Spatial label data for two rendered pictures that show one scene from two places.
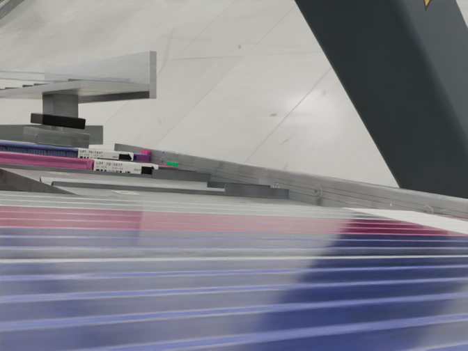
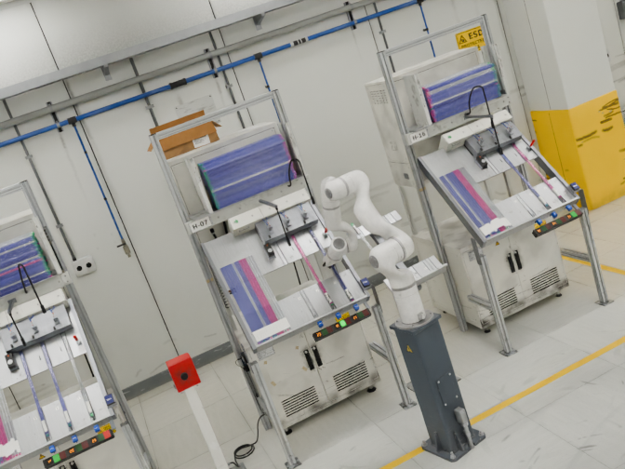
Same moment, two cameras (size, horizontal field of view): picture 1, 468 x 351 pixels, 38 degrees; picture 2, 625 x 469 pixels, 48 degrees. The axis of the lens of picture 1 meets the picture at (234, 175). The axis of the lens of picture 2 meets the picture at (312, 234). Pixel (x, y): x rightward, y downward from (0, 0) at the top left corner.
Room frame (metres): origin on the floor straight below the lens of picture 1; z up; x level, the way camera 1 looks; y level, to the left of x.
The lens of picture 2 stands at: (1.11, -3.49, 2.08)
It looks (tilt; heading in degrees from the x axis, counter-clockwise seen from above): 14 degrees down; 99
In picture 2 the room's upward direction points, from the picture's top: 19 degrees counter-clockwise
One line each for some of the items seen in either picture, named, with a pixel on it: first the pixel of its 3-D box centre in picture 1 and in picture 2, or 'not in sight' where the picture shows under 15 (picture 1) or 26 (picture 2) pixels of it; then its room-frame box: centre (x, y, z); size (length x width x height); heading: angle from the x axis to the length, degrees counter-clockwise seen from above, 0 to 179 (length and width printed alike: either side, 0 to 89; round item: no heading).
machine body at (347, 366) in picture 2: not in sight; (299, 353); (0.17, 0.54, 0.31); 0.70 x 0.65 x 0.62; 24
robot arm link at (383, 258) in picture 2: not in sight; (391, 265); (0.94, -0.36, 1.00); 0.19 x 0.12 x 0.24; 38
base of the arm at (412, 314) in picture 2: not in sight; (408, 302); (0.96, -0.34, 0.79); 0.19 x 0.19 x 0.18
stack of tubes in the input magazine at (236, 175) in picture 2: not in sight; (247, 170); (0.28, 0.45, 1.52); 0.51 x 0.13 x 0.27; 24
